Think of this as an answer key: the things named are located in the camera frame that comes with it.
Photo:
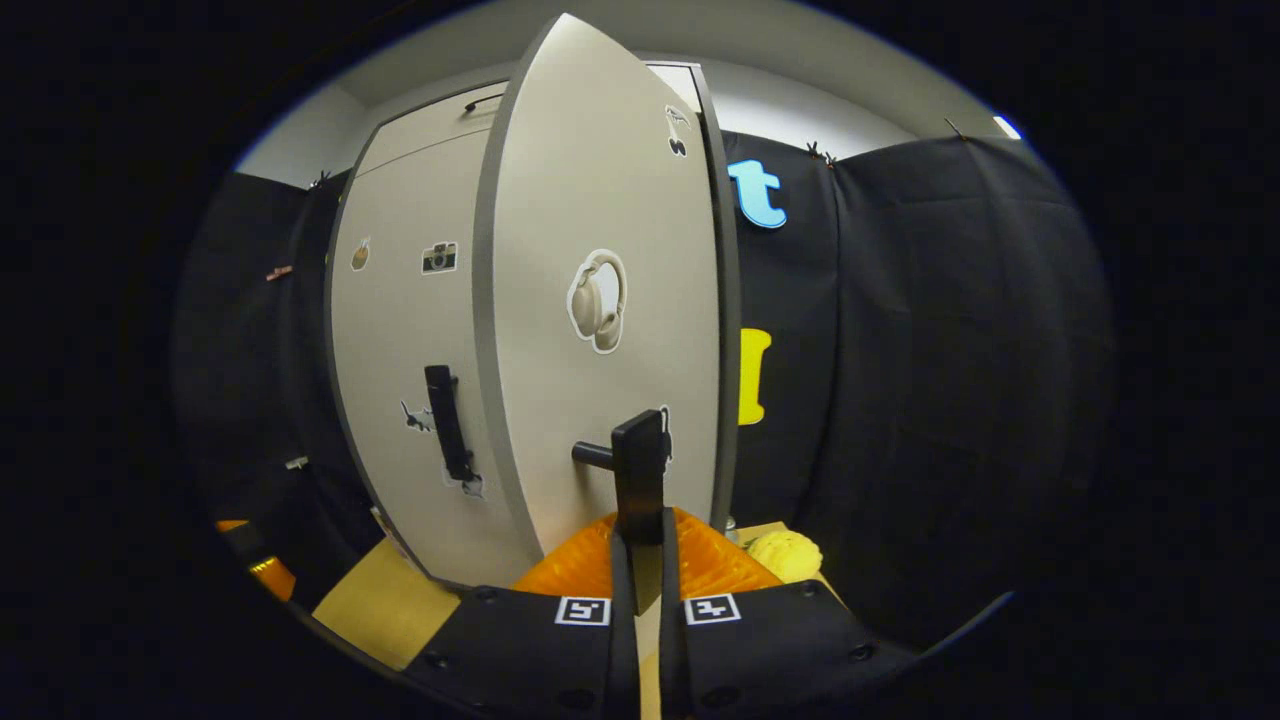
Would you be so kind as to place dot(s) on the cabinet door with camera sticker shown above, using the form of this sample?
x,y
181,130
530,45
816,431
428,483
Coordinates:
x,y
400,320

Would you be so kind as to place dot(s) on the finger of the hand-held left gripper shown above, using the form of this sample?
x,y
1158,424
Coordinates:
x,y
240,540
272,578

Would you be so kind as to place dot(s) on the beige double-door shoe cabinet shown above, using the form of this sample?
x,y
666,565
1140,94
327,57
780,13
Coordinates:
x,y
400,320

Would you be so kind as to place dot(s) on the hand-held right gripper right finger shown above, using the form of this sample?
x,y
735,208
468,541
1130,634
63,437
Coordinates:
x,y
670,640

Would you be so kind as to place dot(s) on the copper clip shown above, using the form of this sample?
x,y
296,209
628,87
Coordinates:
x,y
280,272

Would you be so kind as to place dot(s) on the black clip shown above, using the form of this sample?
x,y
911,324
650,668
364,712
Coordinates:
x,y
318,180
820,152

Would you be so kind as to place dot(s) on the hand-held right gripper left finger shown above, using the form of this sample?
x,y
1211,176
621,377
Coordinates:
x,y
622,640

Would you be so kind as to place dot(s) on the black backdrop cloth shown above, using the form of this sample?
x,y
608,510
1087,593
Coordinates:
x,y
950,380

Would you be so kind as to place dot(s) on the yellow ruffled object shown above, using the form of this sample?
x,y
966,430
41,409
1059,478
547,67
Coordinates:
x,y
785,555

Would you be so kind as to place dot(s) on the beige cabinet flap panel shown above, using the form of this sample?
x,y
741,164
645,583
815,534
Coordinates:
x,y
430,125

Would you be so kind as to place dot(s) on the cabinet door with headphones sticker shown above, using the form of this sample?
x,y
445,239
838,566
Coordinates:
x,y
600,180

